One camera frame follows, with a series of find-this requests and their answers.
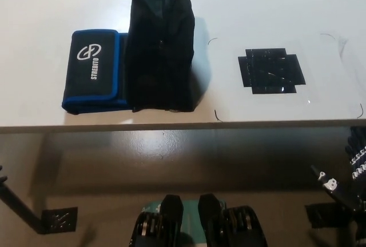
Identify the black metal table leg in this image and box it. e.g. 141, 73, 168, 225
0, 182, 46, 234

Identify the dark teal black lunch bag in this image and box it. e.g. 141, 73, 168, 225
125, 0, 197, 114

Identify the clear plastic film sheet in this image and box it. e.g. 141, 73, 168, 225
208, 33, 364, 122

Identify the black tape cross patch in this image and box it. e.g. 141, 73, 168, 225
237, 47, 307, 95

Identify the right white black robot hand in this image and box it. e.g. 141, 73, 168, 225
311, 126, 366, 211

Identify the black blue Strebito notebook pouch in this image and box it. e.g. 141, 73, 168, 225
60, 29, 134, 115

